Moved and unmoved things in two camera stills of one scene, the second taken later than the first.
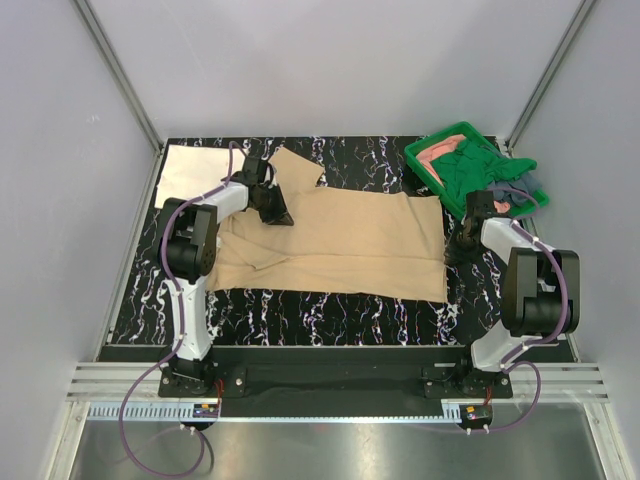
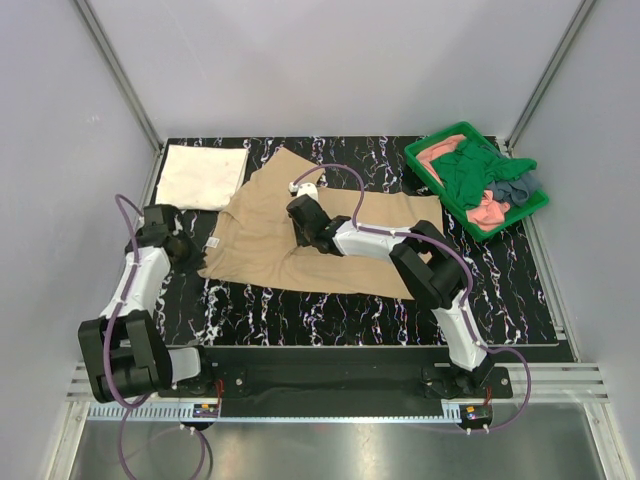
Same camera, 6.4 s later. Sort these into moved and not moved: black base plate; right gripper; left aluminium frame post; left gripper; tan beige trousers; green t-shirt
Moved: left gripper; right gripper
Not moved: green t-shirt; left aluminium frame post; tan beige trousers; black base plate
